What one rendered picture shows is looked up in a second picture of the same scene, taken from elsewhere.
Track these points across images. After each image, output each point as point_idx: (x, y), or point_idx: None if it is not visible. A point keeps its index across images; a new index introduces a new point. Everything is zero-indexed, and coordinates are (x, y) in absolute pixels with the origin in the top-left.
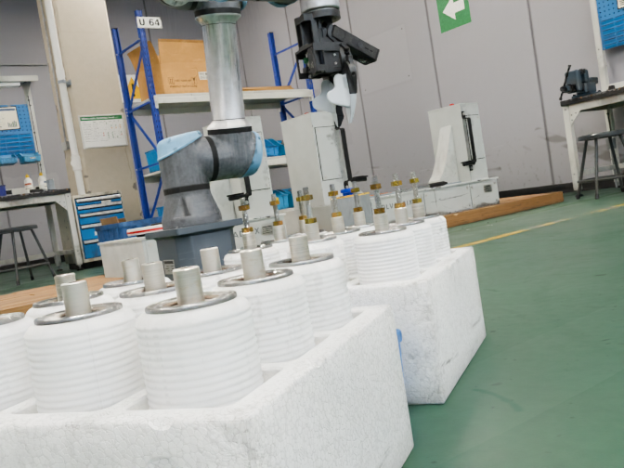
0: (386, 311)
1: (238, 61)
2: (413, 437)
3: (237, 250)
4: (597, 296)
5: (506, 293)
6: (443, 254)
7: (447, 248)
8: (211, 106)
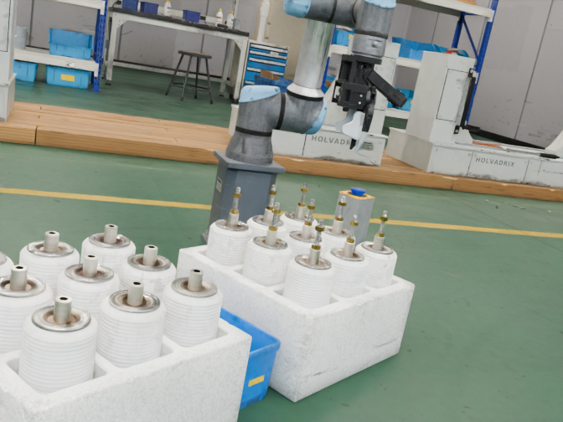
0: (240, 342)
1: (328, 42)
2: (244, 420)
3: (223, 222)
4: (527, 357)
5: (471, 313)
6: (379, 285)
7: (384, 280)
8: (296, 70)
